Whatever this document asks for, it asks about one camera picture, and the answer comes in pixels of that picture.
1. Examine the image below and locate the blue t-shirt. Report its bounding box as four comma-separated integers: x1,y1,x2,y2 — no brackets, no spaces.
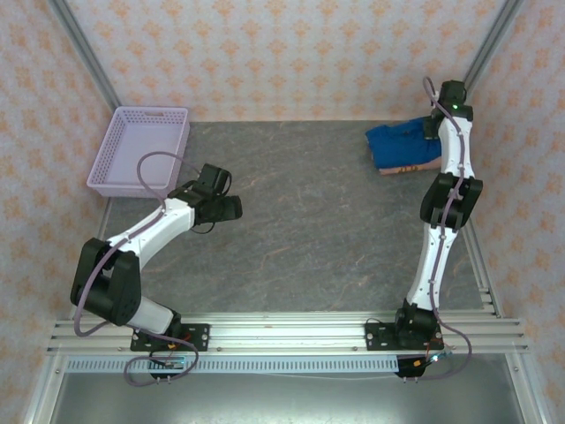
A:
365,117,444,170

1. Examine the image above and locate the wide aluminium base rail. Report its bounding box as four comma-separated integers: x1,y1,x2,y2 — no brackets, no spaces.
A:
46,311,530,354

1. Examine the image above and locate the small controller board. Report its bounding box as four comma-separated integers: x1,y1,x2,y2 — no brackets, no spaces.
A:
149,352,186,370
410,352,448,370

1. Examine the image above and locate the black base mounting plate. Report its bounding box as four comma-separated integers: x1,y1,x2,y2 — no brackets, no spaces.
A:
130,323,211,353
365,322,442,352

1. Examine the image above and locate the lavender plastic basket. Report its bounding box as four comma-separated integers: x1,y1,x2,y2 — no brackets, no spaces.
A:
86,105,192,198

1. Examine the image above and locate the slotted grey cable duct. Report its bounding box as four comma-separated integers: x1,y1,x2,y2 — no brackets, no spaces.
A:
65,355,401,375

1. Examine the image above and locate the aluminium frame post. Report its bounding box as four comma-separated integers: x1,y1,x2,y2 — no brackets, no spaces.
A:
441,0,526,129
46,0,124,121

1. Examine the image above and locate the pink folded t-shirt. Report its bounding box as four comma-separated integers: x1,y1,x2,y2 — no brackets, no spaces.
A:
379,156,444,178

